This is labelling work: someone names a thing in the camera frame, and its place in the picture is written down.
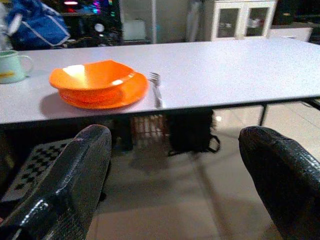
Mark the white table with black legs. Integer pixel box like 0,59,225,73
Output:
0,37,320,128

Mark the white cabinet with glass doors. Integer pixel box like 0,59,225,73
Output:
211,0,279,42

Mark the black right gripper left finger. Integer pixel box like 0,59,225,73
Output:
0,124,113,240

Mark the white open shelf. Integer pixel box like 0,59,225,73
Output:
119,0,158,45

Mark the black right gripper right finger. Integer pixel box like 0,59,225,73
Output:
238,125,320,240

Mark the pale green mug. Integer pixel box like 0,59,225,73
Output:
0,49,34,85

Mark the black crate with checkerboard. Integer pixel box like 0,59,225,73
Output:
0,138,74,204

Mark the orange bowl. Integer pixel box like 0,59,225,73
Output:
48,59,137,92

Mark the metal fork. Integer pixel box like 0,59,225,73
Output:
147,72,165,109

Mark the orange plate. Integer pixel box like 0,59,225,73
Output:
57,72,151,110

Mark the black bag with straps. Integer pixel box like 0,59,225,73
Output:
166,109,221,156

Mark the blue bag with white trim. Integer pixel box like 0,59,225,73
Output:
4,0,72,49

